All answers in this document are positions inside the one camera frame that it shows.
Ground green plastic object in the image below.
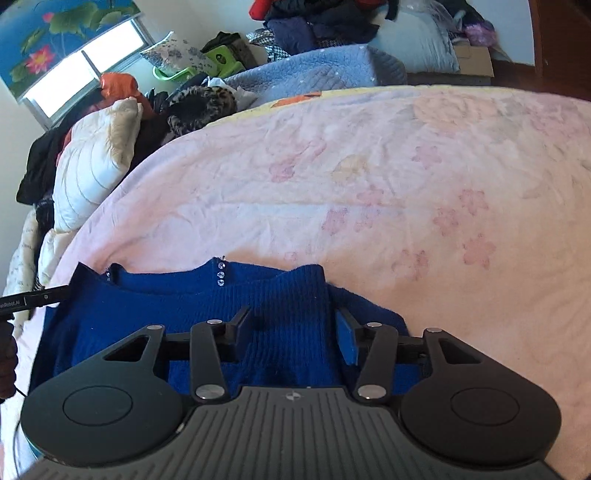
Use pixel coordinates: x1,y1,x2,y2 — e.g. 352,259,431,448
152,46,245,82

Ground white script print quilt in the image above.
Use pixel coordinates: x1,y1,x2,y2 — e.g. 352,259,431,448
2,209,43,338

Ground lotus flower window blind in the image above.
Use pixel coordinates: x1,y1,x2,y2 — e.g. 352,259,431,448
0,0,140,99

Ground cardboard box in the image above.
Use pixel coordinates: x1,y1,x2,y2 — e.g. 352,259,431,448
454,43,495,78

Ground leopard print garment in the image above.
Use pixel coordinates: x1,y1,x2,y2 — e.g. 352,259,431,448
166,86,238,136

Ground light blue quilted blanket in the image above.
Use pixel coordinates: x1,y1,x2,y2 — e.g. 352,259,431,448
224,45,408,106

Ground brown wooden door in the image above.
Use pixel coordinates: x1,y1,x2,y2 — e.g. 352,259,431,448
529,0,591,100

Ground floral print pillow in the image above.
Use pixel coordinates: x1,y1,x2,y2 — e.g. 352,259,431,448
140,31,218,77

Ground black garment by window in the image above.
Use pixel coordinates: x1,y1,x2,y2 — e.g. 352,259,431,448
16,88,103,205

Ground orange garment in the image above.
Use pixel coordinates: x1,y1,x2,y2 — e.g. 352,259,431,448
55,72,157,167

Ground black clothes pile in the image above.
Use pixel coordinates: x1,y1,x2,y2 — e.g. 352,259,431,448
263,1,400,55

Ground red garment on pile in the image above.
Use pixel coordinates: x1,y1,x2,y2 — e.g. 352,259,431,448
249,0,274,21

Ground blue knit sweater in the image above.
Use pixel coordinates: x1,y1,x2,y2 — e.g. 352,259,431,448
30,258,408,394

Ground pink floral bed sheet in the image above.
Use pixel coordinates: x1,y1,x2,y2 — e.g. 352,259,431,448
51,87,590,479

